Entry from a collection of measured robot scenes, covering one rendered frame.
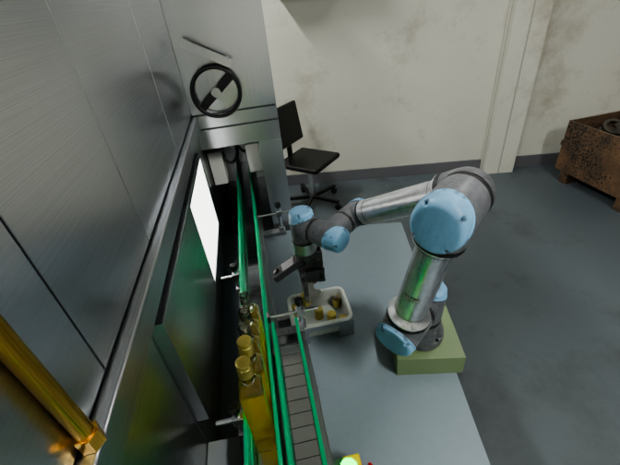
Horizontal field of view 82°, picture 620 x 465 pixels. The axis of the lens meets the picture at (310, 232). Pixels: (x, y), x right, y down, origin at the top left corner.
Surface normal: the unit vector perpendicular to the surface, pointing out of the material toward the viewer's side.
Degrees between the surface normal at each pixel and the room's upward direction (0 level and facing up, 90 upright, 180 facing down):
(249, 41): 90
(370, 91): 90
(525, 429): 0
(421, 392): 0
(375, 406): 0
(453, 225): 84
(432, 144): 90
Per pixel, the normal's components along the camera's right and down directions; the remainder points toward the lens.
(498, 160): -0.01, 0.57
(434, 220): -0.63, 0.40
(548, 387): -0.10, -0.82
